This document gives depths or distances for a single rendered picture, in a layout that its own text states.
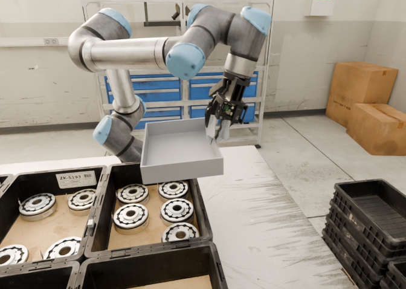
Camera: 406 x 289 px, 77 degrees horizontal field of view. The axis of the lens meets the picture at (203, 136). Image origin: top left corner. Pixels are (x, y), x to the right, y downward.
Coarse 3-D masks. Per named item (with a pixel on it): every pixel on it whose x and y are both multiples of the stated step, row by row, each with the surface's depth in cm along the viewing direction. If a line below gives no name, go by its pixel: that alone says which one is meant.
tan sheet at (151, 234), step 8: (160, 184) 98; (152, 192) 93; (152, 200) 90; (160, 200) 90; (152, 208) 86; (160, 208) 86; (152, 216) 82; (112, 224) 79; (152, 224) 79; (160, 224) 79; (192, 224) 79; (112, 232) 76; (144, 232) 76; (152, 232) 76; (160, 232) 76; (112, 240) 74; (120, 240) 74; (128, 240) 74; (136, 240) 74; (144, 240) 74; (152, 240) 74; (160, 240) 74; (112, 248) 71
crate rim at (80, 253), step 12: (72, 168) 90; (84, 168) 90; (96, 168) 90; (12, 180) 83; (0, 192) 78; (96, 192) 78; (96, 204) 73; (84, 240) 61; (12, 264) 55; (24, 264) 55; (36, 264) 55
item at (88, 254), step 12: (108, 168) 90; (108, 180) 83; (204, 204) 73; (96, 216) 68; (204, 216) 70; (96, 228) 65; (180, 240) 61; (192, 240) 61; (204, 240) 61; (84, 252) 58; (96, 252) 58; (108, 252) 58; (120, 252) 58
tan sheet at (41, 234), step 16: (64, 208) 86; (16, 224) 79; (32, 224) 79; (48, 224) 79; (64, 224) 79; (80, 224) 79; (16, 240) 74; (32, 240) 74; (48, 240) 74; (32, 256) 69
